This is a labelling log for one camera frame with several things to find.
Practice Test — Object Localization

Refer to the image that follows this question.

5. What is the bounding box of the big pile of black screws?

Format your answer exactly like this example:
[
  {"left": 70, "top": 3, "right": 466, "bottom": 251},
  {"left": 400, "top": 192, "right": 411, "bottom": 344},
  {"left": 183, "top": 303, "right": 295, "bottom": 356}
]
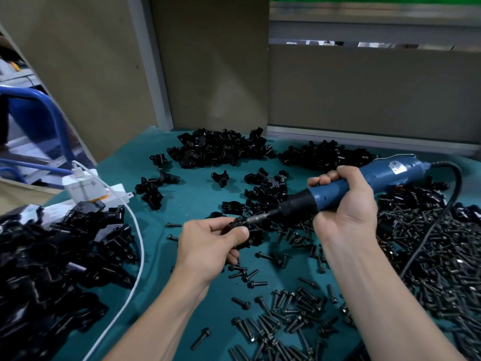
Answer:
[{"left": 376, "top": 176, "right": 481, "bottom": 361}]

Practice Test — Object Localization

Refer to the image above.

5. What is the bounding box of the brown partition board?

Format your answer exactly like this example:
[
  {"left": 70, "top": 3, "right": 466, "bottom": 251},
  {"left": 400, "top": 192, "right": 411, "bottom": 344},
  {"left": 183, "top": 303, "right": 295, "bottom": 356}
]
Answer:
[
  {"left": 0, "top": 0, "right": 158, "bottom": 164},
  {"left": 149, "top": 0, "right": 270, "bottom": 136},
  {"left": 268, "top": 44, "right": 481, "bottom": 140}
]

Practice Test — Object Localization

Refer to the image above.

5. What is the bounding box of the person's right forearm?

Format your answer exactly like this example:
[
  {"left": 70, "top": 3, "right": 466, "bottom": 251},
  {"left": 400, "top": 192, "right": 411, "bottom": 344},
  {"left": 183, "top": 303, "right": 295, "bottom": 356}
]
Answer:
[{"left": 319, "top": 232, "right": 467, "bottom": 361}]

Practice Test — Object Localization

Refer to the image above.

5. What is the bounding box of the person's left hand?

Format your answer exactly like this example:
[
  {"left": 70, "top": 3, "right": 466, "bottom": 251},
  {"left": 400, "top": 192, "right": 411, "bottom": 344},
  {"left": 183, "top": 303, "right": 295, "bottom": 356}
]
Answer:
[{"left": 174, "top": 217, "right": 250, "bottom": 292}]

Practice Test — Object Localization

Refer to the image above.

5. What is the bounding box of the white charger plug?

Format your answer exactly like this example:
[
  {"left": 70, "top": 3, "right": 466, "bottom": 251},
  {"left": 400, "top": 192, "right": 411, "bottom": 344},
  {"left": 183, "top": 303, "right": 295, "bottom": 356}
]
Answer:
[{"left": 62, "top": 170, "right": 108, "bottom": 203}]

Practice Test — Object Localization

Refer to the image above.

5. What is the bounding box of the black plastic clamp part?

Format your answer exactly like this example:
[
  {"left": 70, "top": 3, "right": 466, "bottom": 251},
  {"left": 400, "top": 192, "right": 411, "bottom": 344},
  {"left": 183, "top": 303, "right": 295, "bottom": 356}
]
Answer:
[{"left": 227, "top": 216, "right": 264, "bottom": 249}]

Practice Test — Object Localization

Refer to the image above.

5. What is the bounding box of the person's left forearm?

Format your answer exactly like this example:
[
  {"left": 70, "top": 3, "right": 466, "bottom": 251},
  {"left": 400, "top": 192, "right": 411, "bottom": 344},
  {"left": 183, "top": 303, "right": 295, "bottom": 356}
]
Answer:
[{"left": 103, "top": 267, "right": 212, "bottom": 361}]

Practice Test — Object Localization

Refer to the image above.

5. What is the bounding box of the pile of black clamp halves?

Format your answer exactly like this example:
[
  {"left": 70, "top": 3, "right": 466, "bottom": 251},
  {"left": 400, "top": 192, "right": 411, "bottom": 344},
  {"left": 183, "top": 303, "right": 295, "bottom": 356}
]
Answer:
[{"left": 166, "top": 128, "right": 277, "bottom": 169}]

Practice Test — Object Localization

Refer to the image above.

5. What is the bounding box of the large heap of black brackets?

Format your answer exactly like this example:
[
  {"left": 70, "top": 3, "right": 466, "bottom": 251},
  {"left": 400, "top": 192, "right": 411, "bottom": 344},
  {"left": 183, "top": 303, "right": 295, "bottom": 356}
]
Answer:
[{"left": 0, "top": 201, "right": 142, "bottom": 361}]

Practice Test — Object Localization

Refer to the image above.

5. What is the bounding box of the blue electric screwdriver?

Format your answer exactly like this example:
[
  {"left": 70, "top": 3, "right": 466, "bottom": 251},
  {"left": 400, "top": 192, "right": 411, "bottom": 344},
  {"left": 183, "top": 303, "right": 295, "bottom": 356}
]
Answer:
[{"left": 240, "top": 155, "right": 433, "bottom": 227}]

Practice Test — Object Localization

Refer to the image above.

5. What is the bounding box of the dense pile of clamp pieces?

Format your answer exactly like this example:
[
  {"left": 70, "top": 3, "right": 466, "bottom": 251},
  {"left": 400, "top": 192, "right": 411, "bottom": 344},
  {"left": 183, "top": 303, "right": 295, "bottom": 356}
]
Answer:
[{"left": 278, "top": 140, "right": 377, "bottom": 172}]

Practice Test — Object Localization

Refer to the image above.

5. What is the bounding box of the grey metal frame post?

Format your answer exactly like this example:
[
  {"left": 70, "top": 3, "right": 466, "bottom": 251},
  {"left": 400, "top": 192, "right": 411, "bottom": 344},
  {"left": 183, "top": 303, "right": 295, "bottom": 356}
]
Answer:
[{"left": 126, "top": 0, "right": 174, "bottom": 131}]

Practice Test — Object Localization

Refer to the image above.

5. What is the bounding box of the person's right hand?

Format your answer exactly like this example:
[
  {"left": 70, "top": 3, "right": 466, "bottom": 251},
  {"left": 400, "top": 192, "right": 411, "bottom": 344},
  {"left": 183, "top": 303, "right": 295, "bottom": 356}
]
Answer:
[{"left": 307, "top": 165, "right": 379, "bottom": 250}]

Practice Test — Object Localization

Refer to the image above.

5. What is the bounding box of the black screwdriver power cable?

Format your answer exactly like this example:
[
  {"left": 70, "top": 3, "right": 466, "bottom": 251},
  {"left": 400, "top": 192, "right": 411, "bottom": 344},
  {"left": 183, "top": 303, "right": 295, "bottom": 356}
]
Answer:
[{"left": 399, "top": 161, "right": 463, "bottom": 279}]

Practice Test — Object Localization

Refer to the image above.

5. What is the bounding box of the white charging cable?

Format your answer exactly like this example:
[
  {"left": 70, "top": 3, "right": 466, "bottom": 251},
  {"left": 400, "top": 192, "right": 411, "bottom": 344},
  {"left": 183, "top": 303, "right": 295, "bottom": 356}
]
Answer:
[{"left": 71, "top": 160, "right": 146, "bottom": 361}]

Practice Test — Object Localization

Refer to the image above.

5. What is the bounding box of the loose group of black screws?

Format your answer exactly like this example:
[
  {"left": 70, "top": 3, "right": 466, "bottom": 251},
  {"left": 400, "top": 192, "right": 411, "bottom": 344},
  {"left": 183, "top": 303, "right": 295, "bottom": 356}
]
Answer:
[{"left": 226, "top": 252, "right": 357, "bottom": 361}]

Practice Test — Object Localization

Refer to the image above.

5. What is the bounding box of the blue metal cart frame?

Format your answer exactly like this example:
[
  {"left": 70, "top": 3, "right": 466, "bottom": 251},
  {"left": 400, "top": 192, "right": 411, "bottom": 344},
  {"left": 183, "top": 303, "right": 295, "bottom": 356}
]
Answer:
[{"left": 0, "top": 85, "right": 76, "bottom": 185}]

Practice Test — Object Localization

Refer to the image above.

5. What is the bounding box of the white power strip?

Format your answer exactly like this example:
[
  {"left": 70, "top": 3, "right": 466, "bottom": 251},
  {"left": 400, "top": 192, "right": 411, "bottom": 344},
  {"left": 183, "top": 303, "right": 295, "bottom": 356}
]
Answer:
[{"left": 39, "top": 169, "right": 135, "bottom": 227}]

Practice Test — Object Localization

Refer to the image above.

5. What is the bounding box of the scattered cluster of clamp parts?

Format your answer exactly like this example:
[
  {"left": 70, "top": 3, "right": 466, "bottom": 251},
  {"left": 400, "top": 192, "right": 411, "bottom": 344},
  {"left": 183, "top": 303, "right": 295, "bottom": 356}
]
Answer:
[{"left": 221, "top": 167, "right": 313, "bottom": 245}]

